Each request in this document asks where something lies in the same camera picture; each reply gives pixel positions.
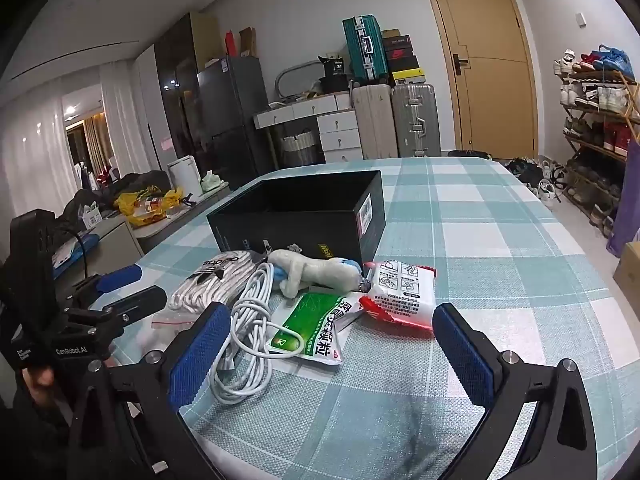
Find pile of sneakers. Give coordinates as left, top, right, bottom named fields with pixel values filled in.
left=505, top=157, right=567, bottom=206

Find teal suitcase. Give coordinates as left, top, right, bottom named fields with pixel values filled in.
left=342, top=15, right=388, bottom=86

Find wooden door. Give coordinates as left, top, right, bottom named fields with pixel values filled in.
left=417, top=0, right=543, bottom=161

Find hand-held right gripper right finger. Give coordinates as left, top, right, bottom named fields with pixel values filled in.
left=432, top=302, right=598, bottom=480

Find white cable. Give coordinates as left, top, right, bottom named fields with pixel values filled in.
left=209, top=262, right=306, bottom=406

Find blue and white package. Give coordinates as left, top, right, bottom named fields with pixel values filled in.
left=52, top=235, right=99, bottom=279

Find teal checkered tablecloth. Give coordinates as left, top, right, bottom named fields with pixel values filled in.
left=107, top=156, right=640, bottom=480

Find white desk with drawers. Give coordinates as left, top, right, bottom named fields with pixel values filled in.
left=253, top=92, right=363, bottom=163

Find black paper bag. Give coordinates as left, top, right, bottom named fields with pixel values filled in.
left=320, top=55, right=351, bottom=94

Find white curtain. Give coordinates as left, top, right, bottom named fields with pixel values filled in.
left=0, top=60, right=151, bottom=221

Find green medicine packet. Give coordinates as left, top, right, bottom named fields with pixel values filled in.
left=265, top=290, right=363, bottom=368

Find grey low cabinet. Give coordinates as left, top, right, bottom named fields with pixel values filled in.
left=52, top=180, right=233, bottom=283

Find black cardboard box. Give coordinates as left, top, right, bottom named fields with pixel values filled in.
left=206, top=170, right=386, bottom=261

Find wooden shoe rack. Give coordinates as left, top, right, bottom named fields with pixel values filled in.
left=552, top=67, right=640, bottom=241

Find grey laundry basket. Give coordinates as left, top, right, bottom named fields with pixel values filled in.
left=279, top=131, right=318, bottom=167

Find white trash bin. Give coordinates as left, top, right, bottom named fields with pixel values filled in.
left=167, top=156, right=203, bottom=198

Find pale green bag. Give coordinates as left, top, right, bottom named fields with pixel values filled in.
left=200, top=170, right=227, bottom=194

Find purple cloth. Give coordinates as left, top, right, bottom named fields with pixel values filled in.
left=607, top=140, right=640, bottom=261

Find dark wardrobe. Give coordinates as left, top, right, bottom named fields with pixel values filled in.
left=154, top=12, right=221, bottom=171

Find white plush toy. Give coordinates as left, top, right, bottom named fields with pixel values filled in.
left=267, top=249, right=363, bottom=300

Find rows of assorted shoes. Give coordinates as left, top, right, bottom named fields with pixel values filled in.
left=552, top=45, right=640, bottom=238

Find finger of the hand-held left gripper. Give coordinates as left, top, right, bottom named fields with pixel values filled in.
left=97, top=285, right=168, bottom=333
left=75, top=264, right=143, bottom=307

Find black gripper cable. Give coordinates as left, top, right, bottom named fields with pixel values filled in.
left=50, top=227, right=92, bottom=281

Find yellow plastic bag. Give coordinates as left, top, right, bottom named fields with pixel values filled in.
left=114, top=187, right=183, bottom=226

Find white socks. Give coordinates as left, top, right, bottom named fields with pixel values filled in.
left=151, top=251, right=271, bottom=326

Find brown cardboard box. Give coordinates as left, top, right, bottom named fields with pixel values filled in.
left=612, top=242, right=640, bottom=302

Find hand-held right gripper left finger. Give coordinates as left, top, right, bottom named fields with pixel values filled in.
left=67, top=301, right=233, bottom=480

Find silver suitcase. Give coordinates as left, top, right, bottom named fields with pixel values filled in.
left=391, top=82, right=442, bottom=157

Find grey refrigerator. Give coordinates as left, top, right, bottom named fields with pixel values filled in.
left=196, top=56, right=273, bottom=178

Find person's left hand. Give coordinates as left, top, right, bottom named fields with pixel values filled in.
left=20, top=362, right=57, bottom=403

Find yellow and white shoe box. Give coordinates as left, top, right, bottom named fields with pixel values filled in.
left=391, top=68, right=427, bottom=86

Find grey rounded frame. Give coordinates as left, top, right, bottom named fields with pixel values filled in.
left=275, top=60, right=323, bottom=98

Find red and white packet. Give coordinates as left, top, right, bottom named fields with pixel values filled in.
left=359, top=260, right=437, bottom=331

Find beige suitcase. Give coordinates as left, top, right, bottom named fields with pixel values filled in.
left=351, top=84, right=399, bottom=161

